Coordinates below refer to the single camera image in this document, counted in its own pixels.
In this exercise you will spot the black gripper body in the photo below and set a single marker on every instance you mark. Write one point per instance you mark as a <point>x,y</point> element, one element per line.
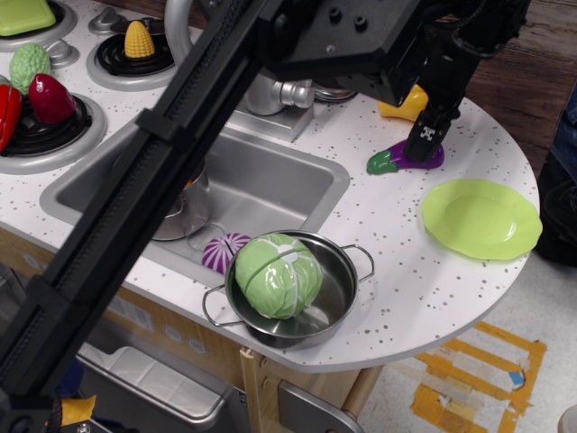
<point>460,35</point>

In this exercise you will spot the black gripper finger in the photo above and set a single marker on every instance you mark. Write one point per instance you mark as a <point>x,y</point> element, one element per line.
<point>425,137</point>

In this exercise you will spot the purple toy eggplant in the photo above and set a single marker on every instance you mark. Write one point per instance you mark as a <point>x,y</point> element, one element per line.
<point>393,160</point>

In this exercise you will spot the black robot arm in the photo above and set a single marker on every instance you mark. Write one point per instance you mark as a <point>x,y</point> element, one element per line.
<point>378,48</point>

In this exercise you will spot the green plastic plate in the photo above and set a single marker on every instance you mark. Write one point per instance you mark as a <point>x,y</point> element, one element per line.
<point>481,219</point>

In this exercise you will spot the yellow toy bell pepper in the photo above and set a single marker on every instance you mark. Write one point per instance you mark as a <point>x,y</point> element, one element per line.
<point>410,109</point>

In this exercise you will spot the steel pot lid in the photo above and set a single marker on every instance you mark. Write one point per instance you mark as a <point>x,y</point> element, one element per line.
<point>333,95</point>

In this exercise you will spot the silver toy faucet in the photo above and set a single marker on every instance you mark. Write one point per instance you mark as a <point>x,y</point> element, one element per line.
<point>279,109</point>

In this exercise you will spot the grey toy sink basin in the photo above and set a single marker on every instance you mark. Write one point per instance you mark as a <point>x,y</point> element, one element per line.
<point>256,186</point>

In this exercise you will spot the green toy cabbage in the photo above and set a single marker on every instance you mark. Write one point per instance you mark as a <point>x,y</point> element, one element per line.
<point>278,275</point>

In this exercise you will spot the purple striped toy onion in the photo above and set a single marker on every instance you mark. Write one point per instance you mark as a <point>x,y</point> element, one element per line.
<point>220,251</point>

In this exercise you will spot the yellow tape on floor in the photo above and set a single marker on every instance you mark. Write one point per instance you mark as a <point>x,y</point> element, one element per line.
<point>477,387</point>

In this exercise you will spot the tall steel pot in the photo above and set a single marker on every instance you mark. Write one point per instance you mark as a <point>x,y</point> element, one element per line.
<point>191,210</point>

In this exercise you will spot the grey curved pipe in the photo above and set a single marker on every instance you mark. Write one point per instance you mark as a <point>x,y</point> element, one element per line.
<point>176,14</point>

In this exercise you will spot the yellow toy corn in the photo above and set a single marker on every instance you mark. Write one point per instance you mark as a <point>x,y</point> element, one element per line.
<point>138,43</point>

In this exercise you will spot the black rear stove burner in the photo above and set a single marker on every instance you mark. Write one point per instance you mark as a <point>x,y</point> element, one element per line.
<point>108,66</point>

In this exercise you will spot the black stove burner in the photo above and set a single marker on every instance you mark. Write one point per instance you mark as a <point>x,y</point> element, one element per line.
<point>108,66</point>
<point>37,147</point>

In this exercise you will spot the grey stove knob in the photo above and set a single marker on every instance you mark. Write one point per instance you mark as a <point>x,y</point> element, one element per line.
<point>106,22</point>

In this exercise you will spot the dark red toy strawberry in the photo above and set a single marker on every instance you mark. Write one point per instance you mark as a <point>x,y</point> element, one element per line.
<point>51,101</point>

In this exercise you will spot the black front stove burner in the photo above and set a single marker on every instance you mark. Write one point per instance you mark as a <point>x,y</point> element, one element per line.
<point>37,147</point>

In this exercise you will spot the grey oven door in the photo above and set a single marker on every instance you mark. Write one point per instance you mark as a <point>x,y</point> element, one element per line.
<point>140,391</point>

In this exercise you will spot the green bumpy toy vegetable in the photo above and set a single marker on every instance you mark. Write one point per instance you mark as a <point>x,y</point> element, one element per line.
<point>29,60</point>

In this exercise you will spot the red toy pepper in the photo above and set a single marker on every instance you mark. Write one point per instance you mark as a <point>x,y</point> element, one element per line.
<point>11,110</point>

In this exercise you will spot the green toy lid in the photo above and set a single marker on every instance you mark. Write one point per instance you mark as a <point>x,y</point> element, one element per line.
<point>20,16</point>

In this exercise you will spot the steel pan with handles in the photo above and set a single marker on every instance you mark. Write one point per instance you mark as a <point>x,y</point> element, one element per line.
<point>317,323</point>

